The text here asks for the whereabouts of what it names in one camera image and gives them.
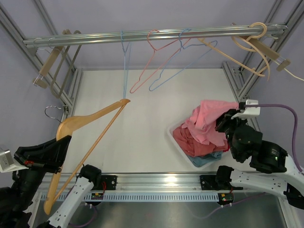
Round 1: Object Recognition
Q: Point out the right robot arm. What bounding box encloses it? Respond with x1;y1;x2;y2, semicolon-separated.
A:
215;109;304;209

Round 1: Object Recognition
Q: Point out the wooden hanger with shirt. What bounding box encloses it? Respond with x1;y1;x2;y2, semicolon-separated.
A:
44;98;130;215

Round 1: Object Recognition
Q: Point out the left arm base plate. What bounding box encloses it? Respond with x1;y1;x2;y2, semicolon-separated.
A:
92;174;117;190

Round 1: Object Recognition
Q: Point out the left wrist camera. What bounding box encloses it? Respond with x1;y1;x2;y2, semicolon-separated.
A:
0;145;27;173

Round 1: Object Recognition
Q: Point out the curved wooden hanger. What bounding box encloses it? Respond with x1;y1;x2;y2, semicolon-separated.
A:
231;22;270;80

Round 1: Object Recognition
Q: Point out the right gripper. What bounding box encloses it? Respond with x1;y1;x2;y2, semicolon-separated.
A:
213;108;247;159

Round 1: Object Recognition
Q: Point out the white slotted cable duct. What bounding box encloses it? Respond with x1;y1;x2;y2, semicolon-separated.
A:
40;192;220;202

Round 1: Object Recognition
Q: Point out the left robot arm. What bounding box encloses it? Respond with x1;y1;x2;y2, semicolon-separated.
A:
0;135;102;228

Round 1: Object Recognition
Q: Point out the white plastic basket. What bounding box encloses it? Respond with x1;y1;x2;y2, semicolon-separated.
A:
167;118;228;171

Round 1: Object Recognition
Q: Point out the light pink t shirt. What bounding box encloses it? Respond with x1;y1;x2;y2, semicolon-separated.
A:
181;100;238;147

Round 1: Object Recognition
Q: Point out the aluminium hanging rail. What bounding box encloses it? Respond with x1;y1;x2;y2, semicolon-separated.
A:
23;24;287;48

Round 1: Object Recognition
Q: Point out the thin wooden hanger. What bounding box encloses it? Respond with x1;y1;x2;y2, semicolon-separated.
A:
198;37;270;77

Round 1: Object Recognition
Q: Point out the light blue wire hanger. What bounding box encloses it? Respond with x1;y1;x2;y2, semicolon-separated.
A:
149;28;218;92

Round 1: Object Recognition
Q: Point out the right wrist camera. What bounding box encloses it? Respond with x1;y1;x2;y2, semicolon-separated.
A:
231;99;260;120

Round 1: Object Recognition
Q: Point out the pink wire hanger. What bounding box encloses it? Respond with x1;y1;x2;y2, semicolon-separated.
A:
129;29;178;94

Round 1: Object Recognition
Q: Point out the front aluminium rail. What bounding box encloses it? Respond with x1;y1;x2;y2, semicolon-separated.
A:
38;172;289;192

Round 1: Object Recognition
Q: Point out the wooden clip hanger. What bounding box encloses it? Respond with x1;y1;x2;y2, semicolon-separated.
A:
249;38;291;72

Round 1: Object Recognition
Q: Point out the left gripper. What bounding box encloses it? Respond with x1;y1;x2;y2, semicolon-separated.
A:
12;133;71;211

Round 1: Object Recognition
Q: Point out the salmon pink t shirt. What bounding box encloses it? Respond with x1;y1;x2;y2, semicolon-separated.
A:
172;126;229;157

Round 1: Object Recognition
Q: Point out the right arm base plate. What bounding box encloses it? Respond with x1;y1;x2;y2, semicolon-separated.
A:
199;174;234;190

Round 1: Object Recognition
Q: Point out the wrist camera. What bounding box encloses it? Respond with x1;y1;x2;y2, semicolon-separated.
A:
0;145;27;173
231;99;260;120

